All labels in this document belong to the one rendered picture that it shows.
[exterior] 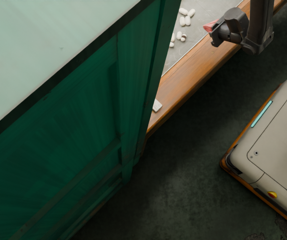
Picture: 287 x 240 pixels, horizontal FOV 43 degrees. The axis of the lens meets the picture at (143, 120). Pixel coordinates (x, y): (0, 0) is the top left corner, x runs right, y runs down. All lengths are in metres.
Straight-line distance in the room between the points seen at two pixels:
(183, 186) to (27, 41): 1.83
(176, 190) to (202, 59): 0.89
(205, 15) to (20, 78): 1.31
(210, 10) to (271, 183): 0.89
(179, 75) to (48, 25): 1.12
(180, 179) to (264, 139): 0.51
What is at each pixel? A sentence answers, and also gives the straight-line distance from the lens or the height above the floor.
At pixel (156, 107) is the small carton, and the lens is 1.32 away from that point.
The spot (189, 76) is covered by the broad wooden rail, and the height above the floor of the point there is 0.76.
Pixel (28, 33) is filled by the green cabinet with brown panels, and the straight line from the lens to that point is 0.30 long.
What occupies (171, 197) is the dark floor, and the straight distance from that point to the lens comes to 2.07.
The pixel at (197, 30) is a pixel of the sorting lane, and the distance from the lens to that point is 1.52.
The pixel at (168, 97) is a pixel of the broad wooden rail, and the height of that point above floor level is 0.76.
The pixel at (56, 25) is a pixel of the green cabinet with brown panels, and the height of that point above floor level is 1.79.
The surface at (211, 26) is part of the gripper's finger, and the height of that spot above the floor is 0.93.
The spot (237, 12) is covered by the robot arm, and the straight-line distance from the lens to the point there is 1.22.
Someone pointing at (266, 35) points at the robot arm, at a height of 1.08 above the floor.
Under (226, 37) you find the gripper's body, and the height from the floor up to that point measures 0.95.
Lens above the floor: 2.05
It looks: 75 degrees down
